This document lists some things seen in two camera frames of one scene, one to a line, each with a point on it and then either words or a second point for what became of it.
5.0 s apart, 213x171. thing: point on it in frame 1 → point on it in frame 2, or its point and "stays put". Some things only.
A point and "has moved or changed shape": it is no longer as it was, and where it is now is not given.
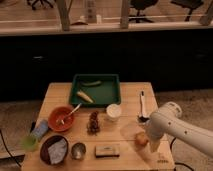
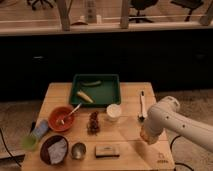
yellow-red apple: x=141 y=140 has moved or changed shape
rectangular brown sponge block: x=107 y=151 stays put
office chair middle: x=142 y=5 stays put
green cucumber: x=91 y=83 stays put
